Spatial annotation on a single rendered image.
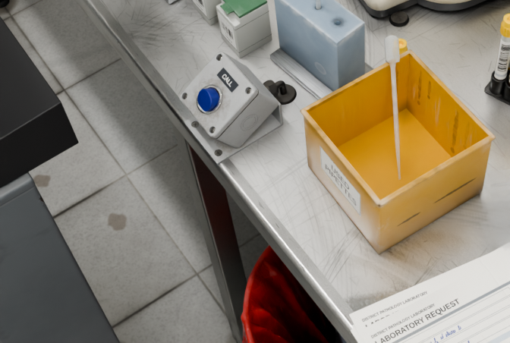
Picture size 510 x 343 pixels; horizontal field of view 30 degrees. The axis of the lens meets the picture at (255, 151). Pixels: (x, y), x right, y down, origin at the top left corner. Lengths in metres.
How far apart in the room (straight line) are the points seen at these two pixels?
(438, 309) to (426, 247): 0.07
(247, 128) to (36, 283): 0.37
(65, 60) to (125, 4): 1.17
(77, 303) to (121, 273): 0.69
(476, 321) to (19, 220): 0.52
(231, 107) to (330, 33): 0.13
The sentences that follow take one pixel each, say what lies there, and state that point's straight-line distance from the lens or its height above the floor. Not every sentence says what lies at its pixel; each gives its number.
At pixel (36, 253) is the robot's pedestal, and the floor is 0.74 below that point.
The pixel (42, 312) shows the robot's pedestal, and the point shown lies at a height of 0.62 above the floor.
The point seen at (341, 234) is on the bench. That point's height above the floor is 0.88.
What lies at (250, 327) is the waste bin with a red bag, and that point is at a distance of 1.41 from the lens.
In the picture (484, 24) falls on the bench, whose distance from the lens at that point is 1.14.
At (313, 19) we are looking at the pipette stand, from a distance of 1.01.
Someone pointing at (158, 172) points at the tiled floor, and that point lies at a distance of 2.10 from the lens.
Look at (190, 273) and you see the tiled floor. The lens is 1.96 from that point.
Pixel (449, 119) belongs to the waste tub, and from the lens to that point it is 0.97.
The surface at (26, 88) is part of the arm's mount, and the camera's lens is 1.05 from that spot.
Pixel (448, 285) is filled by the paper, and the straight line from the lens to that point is 0.93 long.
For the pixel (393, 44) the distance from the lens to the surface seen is 0.96.
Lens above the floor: 1.72
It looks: 55 degrees down
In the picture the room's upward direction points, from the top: 10 degrees counter-clockwise
